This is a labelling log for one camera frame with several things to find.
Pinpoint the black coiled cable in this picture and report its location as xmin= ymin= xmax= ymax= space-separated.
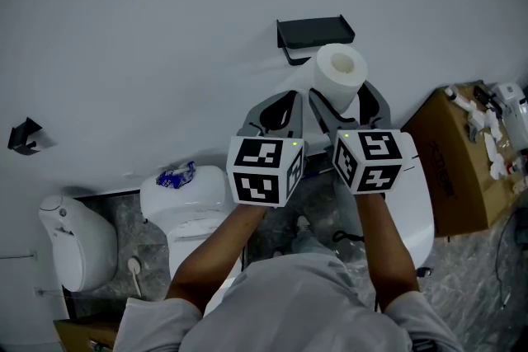
xmin=331 ymin=229 xmax=366 ymax=245

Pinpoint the white toilet with round button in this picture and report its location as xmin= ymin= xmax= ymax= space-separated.
xmin=38 ymin=195 xmax=119 ymax=293

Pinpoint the brown wooden box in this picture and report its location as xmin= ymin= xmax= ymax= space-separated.
xmin=53 ymin=318 xmax=121 ymax=352

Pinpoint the small black wall holder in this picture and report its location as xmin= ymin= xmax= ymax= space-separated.
xmin=7 ymin=116 xmax=44 ymax=157

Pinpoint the white toilet paper roll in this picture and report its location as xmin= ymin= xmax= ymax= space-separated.
xmin=313 ymin=43 xmax=369 ymax=115

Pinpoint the brown cardboard box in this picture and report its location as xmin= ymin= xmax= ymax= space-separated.
xmin=400 ymin=79 xmax=528 ymax=238

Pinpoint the pile of white paper scraps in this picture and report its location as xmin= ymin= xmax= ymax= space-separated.
xmin=468 ymin=106 xmax=509 ymax=181

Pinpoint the small white bottle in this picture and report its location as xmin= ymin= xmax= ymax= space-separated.
xmin=443 ymin=86 xmax=476 ymax=113

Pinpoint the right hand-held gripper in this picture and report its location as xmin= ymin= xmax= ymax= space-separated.
xmin=308 ymin=80 xmax=408 ymax=195

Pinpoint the white plastic device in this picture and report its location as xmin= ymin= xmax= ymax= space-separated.
xmin=493 ymin=82 xmax=528 ymax=154

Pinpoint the blue and white packet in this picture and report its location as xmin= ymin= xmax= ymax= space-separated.
xmin=155 ymin=160 xmax=197 ymax=190

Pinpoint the person's grey shirt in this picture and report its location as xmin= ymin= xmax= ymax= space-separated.
xmin=112 ymin=251 xmax=467 ymax=352

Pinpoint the white toilet with tank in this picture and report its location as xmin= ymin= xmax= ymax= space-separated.
xmin=139 ymin=164 xmax=245 ymax=317

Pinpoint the white toilet brush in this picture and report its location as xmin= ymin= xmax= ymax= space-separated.
xmin=126 ymin=256 xmax=144 ymax=298

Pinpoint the person's right forearm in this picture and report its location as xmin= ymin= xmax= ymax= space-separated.
xmin=354 ymin=192 xmax=422 ymax=312

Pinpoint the black wall toilet paper holder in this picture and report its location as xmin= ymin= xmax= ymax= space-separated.
xmin=276 ymin=14 xmax=356 ymax=67

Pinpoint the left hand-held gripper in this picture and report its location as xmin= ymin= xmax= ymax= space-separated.
xmin=225 ymin=90 xmax=307 ymax=209

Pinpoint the person's left forearm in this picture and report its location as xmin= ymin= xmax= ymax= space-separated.
xmin=164 ymin=203 xmax=267 ymax=315

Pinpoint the person's leg and shoe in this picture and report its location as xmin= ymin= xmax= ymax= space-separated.
xmin=290 ymin=215 xmax=332 ymax=257

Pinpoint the thin dark floor cable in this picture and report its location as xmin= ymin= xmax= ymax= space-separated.
xmin=494 ymin=206 xmax=521 ymax=311

